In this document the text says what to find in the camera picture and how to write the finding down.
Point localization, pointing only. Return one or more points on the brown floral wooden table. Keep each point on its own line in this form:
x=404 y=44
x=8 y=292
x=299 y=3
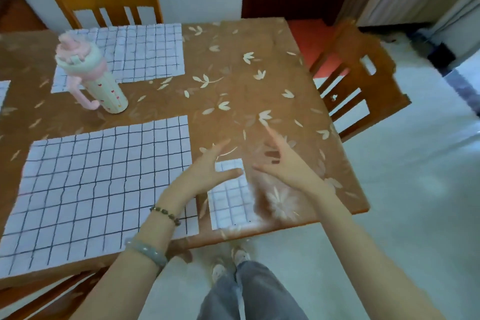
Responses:
x=232 y=68

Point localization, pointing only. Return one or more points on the white shoe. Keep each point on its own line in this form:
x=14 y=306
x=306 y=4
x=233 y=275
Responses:
x=240 y=256
x=218 y=273

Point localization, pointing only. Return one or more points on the person's right forearm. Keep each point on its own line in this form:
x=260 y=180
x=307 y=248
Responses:
x=375 y=263

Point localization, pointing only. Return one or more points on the person's left hand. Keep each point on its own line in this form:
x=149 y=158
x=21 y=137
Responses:
x=191 y=184

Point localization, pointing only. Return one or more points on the white black-grid napkin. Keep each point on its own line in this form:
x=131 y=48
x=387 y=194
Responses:
x=3 y=93
x=146 y=53
x=228 y=203
x=93 y=188

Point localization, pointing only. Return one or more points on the person's grey trousers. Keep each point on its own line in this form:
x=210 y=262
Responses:
x=262 y=293

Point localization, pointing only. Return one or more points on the person's left forearm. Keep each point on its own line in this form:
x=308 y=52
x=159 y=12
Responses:
x=120 y=286

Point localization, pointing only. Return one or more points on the person's right hand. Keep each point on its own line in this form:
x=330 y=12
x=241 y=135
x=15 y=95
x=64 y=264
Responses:
x=296 y=173

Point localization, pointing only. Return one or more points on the red floor mat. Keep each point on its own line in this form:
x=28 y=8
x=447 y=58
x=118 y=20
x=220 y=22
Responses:
x=307 y=38

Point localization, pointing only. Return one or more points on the cream bottle with pink lid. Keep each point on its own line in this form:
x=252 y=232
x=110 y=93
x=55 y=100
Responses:
x=108 y=94

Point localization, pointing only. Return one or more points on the pale jade bangle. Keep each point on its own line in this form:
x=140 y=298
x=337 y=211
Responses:
x=150 y=252

